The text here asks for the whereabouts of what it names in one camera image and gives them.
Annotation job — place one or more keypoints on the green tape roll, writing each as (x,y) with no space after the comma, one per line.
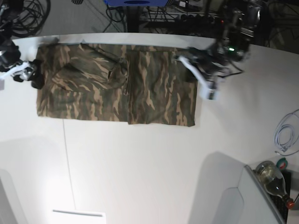
(282,163)

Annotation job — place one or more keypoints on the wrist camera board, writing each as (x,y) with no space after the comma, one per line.
(208,94)
(2,85)

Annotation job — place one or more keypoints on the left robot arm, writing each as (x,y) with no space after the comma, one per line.
(238,20)

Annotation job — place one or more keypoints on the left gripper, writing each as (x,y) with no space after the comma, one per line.
(208,65)

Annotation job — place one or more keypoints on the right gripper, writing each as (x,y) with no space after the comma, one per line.
(10,56)

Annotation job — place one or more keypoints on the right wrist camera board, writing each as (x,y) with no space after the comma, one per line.
(2,85)

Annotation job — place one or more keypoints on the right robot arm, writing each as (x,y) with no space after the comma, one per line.
(10,11)

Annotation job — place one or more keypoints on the grey equipment box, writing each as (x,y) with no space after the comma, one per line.
(258,208)

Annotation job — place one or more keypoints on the black power strip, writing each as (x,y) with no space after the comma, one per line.
(197,18)

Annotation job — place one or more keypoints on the camouflage t-shirt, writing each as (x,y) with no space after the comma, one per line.
(123,83)

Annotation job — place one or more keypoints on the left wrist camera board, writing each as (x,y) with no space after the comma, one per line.
(208,94)

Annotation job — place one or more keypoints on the clear glass bottle red cap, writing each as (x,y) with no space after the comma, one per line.
(273,182)

